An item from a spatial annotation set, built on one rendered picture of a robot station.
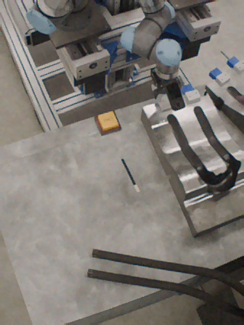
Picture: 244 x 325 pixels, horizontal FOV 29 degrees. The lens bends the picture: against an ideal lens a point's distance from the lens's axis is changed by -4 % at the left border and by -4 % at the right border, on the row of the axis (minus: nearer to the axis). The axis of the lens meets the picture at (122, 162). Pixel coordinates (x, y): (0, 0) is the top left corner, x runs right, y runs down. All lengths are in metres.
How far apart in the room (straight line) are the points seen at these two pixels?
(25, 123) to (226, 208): 1.47
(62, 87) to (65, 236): 1.16
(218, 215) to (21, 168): 0.72
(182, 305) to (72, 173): 1.03
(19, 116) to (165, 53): 1.54
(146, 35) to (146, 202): 0.59
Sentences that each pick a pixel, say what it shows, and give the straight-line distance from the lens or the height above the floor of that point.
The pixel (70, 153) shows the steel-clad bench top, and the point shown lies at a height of 0.80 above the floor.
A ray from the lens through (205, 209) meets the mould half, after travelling 1.66.
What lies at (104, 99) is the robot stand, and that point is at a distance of 2.57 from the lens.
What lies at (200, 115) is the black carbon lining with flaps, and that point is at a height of 0.88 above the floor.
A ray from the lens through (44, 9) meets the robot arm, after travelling 1.53.
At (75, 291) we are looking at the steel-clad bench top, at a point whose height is 0.80.
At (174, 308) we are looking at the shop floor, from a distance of 2.43.
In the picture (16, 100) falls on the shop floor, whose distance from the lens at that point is 2.86.
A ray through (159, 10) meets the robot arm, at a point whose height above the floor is 1.30.
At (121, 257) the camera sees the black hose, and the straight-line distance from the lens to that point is 1.58.
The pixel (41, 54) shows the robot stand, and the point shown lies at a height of 0.21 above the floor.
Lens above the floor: 2.39
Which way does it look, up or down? 65 degrees down
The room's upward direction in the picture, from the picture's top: 6 degrees clockwise
